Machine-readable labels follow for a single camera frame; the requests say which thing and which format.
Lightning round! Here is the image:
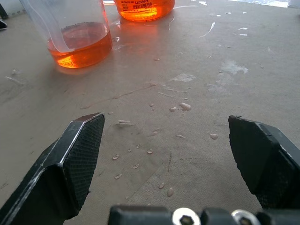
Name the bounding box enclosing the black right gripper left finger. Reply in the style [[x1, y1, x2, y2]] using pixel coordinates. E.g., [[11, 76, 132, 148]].
[[0, 112, 105, 225]]

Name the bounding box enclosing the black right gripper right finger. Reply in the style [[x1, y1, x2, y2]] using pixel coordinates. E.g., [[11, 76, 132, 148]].
[[228, 115, 300, 210]]

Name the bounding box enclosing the small clear beaker orange liquid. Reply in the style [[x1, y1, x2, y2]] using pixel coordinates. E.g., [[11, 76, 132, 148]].
[[18, 0, 113, 69]]

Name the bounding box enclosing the large labelled beaker orange liquid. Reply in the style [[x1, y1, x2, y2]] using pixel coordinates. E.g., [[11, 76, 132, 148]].
[[114, 0, 176, 22]]

